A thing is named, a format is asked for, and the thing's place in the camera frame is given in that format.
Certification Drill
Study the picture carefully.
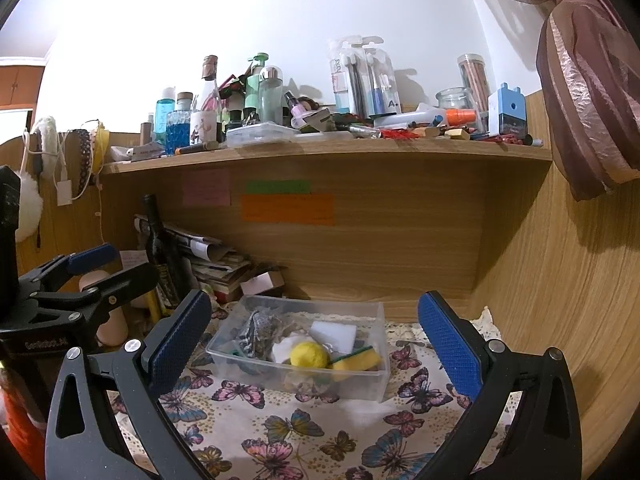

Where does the black dotted headband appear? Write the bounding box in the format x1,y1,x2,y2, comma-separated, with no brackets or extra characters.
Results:
74,129,94,200

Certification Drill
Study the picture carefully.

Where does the pink striped curtain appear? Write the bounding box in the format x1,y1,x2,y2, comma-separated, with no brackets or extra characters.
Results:
435,0,640,202

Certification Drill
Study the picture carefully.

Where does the white printed cup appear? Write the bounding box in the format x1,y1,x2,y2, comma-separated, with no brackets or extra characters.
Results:
189,109,219,145

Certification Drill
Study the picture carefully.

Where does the wooden shelf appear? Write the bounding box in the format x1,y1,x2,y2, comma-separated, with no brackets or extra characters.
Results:
100,136,554,176

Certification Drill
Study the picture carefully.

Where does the dark wine bottle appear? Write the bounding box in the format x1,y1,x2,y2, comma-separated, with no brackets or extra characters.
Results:
142,194,189,312

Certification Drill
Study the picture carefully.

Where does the small purple bottle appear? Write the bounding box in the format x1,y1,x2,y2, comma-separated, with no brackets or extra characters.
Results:
284,91,307,128

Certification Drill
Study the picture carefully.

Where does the toothbrush blister pack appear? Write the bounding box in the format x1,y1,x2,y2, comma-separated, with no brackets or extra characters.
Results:
364,39,401,117
329,37,366,115

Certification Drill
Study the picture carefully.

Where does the peach plastic bottle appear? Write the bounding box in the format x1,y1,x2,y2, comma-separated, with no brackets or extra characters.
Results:
80,270,129,347

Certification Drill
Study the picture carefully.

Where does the pale green silver-cap bottle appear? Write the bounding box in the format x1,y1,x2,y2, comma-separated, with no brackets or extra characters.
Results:
258,66,284,126

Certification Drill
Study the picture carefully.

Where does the stack of magazines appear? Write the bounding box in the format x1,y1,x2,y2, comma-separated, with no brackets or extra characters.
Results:
134,214,256,304

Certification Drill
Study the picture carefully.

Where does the clear glass foil-top bottle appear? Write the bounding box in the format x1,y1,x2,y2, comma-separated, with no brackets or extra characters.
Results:
201,55,223,111

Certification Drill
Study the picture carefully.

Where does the white handwritten note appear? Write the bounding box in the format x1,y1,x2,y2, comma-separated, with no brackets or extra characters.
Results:
119,250,150,274

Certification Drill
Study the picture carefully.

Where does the yellow green scouring sponge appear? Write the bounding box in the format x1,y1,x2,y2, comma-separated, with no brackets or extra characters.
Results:
329,345,382,372

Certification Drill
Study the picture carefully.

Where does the black marker pen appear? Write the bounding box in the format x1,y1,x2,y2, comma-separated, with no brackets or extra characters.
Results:
175,142,221,157

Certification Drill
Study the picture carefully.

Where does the blue glass jar bottle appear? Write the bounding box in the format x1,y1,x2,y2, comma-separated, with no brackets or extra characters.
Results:
165,91,195,156

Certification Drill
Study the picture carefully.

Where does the tall blue liquid bottle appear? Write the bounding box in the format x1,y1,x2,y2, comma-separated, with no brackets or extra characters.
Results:
153,86,177,145

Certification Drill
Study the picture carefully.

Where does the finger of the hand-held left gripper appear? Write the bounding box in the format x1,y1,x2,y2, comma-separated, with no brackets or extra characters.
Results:
19,243,120,306
30,262,160,351

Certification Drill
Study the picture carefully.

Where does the blue pencil sharpener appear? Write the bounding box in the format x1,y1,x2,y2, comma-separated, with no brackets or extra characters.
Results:
487,83,528,137

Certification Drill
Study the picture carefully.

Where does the black white patterned fabric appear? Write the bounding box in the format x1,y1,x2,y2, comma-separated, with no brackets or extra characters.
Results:
237,310,286,361

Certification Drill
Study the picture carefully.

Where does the white fluffy headband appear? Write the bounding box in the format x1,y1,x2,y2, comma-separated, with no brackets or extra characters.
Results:
36,116,59,172

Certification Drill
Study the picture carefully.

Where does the white stapler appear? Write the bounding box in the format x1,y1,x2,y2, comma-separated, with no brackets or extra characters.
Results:
125,144,166,159

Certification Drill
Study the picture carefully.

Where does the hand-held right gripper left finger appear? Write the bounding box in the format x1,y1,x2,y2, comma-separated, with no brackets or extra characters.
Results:
44,289,213,480

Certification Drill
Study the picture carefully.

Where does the flat clear plastic container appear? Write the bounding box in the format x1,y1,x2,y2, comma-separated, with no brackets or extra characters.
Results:
226,121,296,148

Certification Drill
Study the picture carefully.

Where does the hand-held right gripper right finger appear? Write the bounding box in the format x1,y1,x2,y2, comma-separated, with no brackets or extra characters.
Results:
417,290,583,480

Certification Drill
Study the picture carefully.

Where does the white fluffy pom-pom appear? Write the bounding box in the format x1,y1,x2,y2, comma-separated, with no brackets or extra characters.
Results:
15,170,44,244

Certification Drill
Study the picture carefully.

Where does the green sticky note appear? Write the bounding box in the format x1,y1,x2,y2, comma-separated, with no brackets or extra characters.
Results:
246,180,311,195

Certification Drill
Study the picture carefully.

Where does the white foam sponge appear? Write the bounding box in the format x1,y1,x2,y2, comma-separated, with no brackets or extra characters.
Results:
310,321,357,349

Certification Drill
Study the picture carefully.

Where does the empty glass jar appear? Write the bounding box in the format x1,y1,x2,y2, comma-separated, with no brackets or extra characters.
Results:
435,87,475,111

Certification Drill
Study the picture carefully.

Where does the clear tube of pencils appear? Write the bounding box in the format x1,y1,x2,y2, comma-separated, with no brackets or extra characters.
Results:
457,54,490,131

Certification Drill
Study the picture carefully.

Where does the pink sticky note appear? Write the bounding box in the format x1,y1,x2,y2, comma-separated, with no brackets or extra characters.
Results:
182,170,231,207

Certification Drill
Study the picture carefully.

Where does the yellow felt ball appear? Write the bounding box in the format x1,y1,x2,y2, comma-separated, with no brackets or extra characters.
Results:
290,342,331,369

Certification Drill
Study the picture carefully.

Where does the yellow headband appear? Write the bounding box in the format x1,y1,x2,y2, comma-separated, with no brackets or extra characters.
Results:
92,122,111,165

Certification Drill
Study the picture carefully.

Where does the butterfly print tablecloth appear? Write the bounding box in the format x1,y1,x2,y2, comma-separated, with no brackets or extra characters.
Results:
107,300,523,480

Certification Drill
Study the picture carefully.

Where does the clear plastic storage box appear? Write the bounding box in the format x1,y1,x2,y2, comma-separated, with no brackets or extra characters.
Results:
206,295,391,404

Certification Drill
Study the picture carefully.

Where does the orange sticky note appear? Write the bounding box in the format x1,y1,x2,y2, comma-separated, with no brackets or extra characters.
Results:
241,194,335,226

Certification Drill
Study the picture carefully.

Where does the brown wooden wardrobe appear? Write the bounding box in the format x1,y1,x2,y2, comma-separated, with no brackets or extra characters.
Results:
0,57,47,109

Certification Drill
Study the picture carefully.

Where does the small pink box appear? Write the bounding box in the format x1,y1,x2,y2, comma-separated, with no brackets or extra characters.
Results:
240,271,286,297

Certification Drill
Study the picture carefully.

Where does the green pump bottle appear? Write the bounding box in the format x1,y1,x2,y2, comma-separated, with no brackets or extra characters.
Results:
244,52,271,121

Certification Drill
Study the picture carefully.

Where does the white bottle orange cap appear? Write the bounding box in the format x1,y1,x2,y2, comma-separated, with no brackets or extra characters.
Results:
420,108,477,126

